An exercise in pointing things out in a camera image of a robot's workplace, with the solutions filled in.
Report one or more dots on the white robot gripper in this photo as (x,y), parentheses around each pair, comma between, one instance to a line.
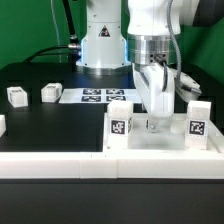
(159,104)

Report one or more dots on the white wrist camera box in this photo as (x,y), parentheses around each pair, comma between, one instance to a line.
(187,88)

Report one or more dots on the white square table top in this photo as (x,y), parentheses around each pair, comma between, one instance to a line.
(169,137)

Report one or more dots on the white sheet with tag markers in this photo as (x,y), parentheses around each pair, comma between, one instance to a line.
(104,95)

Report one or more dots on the white U-shaped obstacle fence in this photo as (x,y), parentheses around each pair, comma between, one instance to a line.
(111,164)

